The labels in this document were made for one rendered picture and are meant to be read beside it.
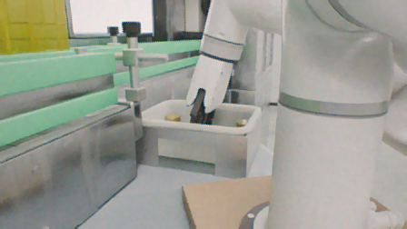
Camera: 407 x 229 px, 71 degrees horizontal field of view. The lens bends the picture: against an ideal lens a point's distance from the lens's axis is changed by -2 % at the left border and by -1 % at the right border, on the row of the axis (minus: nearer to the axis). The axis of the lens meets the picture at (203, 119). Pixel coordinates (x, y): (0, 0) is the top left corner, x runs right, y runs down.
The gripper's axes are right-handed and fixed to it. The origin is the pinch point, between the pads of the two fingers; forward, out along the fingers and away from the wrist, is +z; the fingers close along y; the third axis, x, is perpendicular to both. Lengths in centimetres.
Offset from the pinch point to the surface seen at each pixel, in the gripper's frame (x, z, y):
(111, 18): -39.9, -13.1, -21.5
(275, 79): -11, 45, -348
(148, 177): -3.3, 6.6, 12.2
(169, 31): -44, -9, -68
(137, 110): -8.0, -4.4, 11.5
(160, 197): 1.5, 5.3, 17.2
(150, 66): -20.7, -5.3, -13.9
